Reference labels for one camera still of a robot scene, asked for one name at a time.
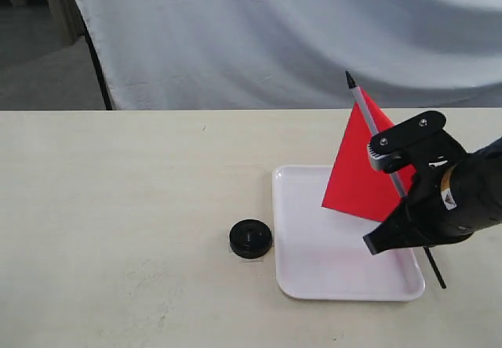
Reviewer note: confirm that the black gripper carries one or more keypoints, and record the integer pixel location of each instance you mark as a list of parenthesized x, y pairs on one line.
[(457, 193)]

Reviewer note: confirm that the red flag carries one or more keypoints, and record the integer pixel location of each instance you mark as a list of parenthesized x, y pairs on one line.
[(354, 187)]

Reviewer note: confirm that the black round flag base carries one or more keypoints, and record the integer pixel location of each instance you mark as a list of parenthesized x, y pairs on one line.
[(250, 239)]

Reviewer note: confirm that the white plastic tray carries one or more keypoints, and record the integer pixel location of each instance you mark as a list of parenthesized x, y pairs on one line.
[(320, 253)]

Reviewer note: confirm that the white cloth backdrop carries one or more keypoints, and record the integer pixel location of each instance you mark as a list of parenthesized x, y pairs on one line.
[(260, 54)]

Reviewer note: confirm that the wooden furniture in background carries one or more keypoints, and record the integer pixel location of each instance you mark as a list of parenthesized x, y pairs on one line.
[(37, 7)]

